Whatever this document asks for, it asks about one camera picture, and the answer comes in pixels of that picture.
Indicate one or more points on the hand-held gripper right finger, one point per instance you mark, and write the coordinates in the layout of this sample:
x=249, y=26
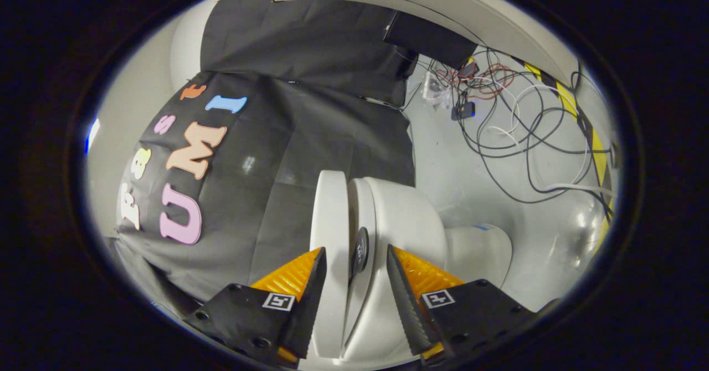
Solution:
x=407, y=304

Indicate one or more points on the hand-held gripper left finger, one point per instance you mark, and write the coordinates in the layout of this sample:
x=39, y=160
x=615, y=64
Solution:
x=310, y=304

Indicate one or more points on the white toilet lid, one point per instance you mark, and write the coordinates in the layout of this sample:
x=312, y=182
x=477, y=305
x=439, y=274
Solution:
x=329, y=221

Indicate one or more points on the white toilet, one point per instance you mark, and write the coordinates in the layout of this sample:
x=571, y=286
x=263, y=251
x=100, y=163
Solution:
x=410, y=221

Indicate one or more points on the black backdrop cloth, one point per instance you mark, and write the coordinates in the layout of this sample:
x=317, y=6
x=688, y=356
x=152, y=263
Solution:
x=310, y=138

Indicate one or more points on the small black adapter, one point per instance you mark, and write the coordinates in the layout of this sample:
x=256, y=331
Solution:
x=464, y=111

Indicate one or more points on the clear plastic bag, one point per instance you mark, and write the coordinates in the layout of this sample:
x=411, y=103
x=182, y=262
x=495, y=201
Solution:
x=437, y=89

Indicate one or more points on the yellow black hazard tape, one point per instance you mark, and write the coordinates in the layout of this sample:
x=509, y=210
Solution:
x=598, y=149

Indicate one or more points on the flat black box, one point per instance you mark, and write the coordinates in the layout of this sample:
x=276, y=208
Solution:
x=432, y=39

